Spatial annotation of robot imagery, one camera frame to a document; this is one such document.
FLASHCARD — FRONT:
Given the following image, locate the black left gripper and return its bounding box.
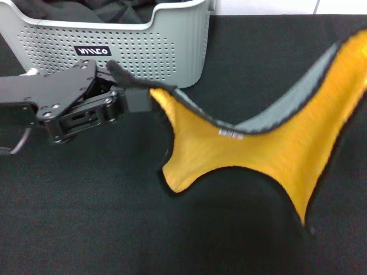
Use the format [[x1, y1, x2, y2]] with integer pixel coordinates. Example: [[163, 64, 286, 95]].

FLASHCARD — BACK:
[[0, 60, 153, 144]]

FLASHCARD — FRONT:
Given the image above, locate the yellow and grey towel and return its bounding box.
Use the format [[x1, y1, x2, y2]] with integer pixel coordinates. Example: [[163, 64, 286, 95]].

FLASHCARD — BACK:
[[105, 27, 367, 234]]

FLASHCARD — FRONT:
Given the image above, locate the silver elbow connector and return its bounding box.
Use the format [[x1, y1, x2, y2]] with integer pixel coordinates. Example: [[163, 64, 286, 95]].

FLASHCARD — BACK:
[[19, 67, 40, 77]]

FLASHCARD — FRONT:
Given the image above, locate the grey perforated storage box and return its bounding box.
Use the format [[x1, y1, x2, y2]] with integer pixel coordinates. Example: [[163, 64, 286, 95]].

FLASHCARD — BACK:
[[0, 0, 216, 90]]

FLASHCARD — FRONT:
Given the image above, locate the dark grey folded cloth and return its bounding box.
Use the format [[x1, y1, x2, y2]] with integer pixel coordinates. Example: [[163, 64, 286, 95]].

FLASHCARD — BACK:
[[93, 0, 161, 26]]

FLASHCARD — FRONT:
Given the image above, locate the black folded cloth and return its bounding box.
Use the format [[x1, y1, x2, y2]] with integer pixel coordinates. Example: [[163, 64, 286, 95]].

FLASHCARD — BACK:
[[13, 0, 100, 23]]

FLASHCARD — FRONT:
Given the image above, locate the gripper cable with spring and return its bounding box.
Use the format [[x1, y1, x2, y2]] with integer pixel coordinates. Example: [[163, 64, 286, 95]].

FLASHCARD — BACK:
[[0, 127, 32, 156]]

